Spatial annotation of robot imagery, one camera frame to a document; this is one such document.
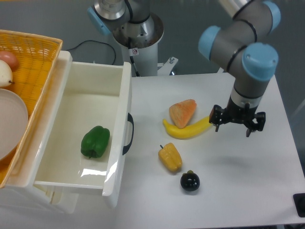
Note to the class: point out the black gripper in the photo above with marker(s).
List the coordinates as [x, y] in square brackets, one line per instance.
[240, 115]

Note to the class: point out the green bell pepper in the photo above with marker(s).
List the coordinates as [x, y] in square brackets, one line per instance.
[95, 142]

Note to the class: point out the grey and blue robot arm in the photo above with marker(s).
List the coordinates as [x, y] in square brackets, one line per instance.
[237, 50]

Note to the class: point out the yellow bell pepper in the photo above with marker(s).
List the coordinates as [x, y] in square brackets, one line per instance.
[170, 157]

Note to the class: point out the white upper drawer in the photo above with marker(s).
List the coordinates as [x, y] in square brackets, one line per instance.
[94, 94]

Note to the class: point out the white drawer cabinet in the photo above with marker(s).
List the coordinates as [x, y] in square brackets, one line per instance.
[20, 189]

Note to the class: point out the yellow banana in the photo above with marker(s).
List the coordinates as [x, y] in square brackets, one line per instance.
[189, 131]

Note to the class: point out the orange papaya slice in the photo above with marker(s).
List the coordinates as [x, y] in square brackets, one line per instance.
[182, 112]

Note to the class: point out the dark purple mangosteen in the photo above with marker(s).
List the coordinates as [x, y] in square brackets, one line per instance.
[190, 181]

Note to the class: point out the black object at table edge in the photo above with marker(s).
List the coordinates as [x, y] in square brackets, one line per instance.
[299, 200]

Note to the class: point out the orange woven basket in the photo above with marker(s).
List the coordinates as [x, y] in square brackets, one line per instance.
[37, 55]

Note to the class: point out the beige plate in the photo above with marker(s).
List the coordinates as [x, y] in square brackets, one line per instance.
[13, 121]

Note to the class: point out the white pear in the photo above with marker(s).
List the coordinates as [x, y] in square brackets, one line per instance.
[6, 76]

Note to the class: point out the white table bracket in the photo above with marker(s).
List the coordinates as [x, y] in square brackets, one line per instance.
[166, 68]

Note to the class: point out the dark drawer handle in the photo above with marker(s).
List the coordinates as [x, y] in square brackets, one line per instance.
[129, 134]

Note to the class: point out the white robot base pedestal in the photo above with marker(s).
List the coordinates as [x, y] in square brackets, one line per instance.
[139, 44]

